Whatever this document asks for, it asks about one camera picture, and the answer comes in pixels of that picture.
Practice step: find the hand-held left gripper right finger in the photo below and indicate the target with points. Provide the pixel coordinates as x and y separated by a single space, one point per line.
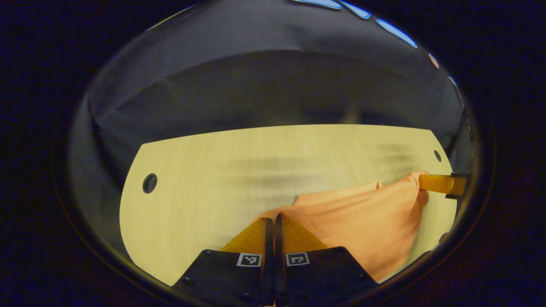
320 277

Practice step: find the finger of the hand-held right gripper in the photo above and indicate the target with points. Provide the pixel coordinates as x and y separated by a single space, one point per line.
439 183

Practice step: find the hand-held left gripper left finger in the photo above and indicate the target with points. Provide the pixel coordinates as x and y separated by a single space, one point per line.
230 277

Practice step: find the orange collared T-shirt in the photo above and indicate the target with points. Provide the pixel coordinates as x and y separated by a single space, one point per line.
367 226

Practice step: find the black backdrop cloth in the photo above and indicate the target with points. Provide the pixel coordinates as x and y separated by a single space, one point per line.
256 76

